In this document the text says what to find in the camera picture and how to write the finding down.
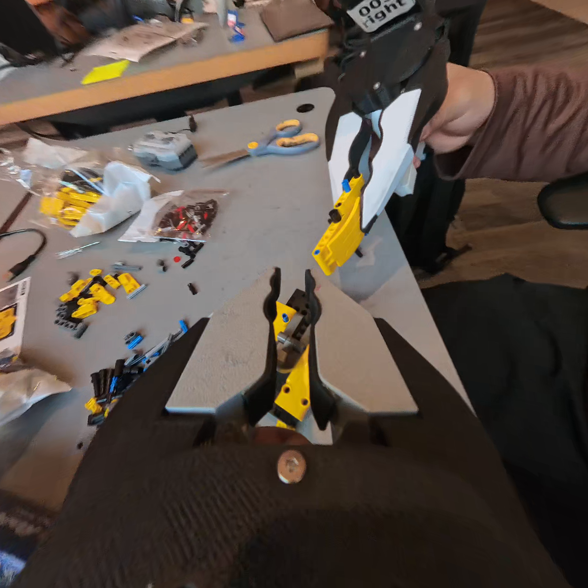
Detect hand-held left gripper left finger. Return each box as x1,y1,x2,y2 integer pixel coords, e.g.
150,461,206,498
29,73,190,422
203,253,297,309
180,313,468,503
164,267,282,426

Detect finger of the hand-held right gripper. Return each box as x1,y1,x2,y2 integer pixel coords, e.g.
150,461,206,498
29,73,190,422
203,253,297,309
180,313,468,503
327,111,374,205
360,88,423,235

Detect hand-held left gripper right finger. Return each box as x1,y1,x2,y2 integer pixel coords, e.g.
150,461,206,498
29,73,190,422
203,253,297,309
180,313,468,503
304,269,420,431

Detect yellow black brick assembly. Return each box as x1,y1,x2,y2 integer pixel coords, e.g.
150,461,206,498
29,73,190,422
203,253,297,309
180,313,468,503
272,288,314,431

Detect yellow panel piece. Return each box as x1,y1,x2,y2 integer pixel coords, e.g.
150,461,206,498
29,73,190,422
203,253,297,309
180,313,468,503
311,174,367,277

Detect person's right forearm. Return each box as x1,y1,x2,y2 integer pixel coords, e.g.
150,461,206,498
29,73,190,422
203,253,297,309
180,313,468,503
434,60,588,182

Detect grey desk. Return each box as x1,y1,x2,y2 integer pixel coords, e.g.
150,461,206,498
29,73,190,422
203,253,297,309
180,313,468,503
0,87,476,511

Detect person's right hand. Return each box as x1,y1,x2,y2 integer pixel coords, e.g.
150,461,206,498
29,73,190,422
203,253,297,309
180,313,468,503
413,62,497,164

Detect grey yellow scissors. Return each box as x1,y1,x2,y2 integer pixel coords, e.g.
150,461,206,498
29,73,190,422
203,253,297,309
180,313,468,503
200,119,321,169

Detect black backpack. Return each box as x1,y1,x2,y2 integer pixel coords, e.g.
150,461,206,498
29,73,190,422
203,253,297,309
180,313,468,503
385,147,474,278

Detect pile of small connector pins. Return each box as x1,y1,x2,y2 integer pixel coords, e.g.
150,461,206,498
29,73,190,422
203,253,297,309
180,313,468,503
85,319,190,426

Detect brown notebook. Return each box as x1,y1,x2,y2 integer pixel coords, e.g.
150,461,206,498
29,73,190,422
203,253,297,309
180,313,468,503
259,0,334,43

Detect clear bag of black red parts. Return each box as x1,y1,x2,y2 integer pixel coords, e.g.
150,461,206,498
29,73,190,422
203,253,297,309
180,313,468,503
118,187,230,243

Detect pile of yellow beams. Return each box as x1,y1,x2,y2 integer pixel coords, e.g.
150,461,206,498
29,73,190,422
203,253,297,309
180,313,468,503
54,268,148,339

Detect blue white small packet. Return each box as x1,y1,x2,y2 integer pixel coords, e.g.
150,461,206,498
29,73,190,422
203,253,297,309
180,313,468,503
226,8,250,45

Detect person's black pants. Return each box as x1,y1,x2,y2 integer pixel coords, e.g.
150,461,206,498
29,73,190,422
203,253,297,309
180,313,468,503
422,273,588,588

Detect wood-edged grey table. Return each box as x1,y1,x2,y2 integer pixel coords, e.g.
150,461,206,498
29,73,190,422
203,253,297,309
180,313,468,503
0,0,333,127

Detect grey battery box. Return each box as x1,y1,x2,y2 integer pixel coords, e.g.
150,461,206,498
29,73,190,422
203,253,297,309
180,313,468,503
130,130,199,172

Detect black rounded object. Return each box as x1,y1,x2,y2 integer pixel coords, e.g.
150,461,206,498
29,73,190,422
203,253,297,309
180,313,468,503
537,176,588,231

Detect white crumpled plastic bag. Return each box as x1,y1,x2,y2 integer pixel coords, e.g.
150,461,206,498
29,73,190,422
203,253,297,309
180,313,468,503
69,161,160,239

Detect instruction booklet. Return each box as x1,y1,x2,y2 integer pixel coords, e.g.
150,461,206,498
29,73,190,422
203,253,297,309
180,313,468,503
0,277,32,369

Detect clear bag of yellow parts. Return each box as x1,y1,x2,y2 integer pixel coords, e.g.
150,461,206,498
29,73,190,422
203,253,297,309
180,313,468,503
0,138,108,231

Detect printed paper sheet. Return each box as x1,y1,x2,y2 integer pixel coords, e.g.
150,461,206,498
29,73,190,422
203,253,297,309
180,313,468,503
85,20,209,63

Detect yellow paper sheet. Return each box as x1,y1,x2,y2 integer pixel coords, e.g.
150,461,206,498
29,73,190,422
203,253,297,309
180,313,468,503
81,59,132,86

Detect black cable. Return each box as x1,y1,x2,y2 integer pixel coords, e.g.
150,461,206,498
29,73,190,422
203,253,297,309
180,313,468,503
0,228,48,282

